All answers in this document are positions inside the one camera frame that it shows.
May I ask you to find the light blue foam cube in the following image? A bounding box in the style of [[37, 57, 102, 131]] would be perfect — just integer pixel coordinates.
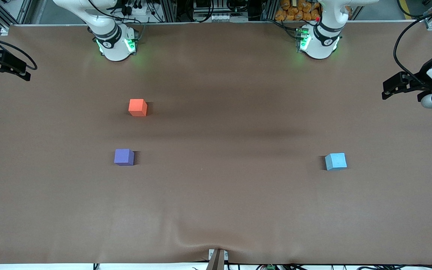
[[325, 152, 348, 171]]

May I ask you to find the orange foam cube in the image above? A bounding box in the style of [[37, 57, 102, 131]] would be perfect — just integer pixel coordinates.
[[128, 99, 148, 117]]

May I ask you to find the pile of orange objects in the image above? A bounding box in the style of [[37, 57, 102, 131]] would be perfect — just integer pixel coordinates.
[[275, 0, 321, 22]]

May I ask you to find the purple foam cube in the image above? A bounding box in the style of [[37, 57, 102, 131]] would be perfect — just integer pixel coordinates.
[[114, 148, 135, 166]]

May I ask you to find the white power strip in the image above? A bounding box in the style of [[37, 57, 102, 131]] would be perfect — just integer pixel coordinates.
[[120, 3, 149, 15]]

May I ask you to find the brown table mat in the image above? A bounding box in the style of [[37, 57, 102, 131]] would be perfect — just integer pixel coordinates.
[[0, 21, 432, 265]]

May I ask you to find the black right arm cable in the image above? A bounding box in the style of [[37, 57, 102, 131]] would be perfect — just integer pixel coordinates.
[[0, 29, 38, 72]]

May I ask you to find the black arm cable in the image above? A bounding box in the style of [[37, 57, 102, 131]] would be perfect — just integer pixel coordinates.
[[393, 6, 432, 85], [0, 29, 38, 72]]

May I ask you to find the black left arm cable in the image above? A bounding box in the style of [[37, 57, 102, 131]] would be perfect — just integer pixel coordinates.
[[393, 6, 432, 85]]

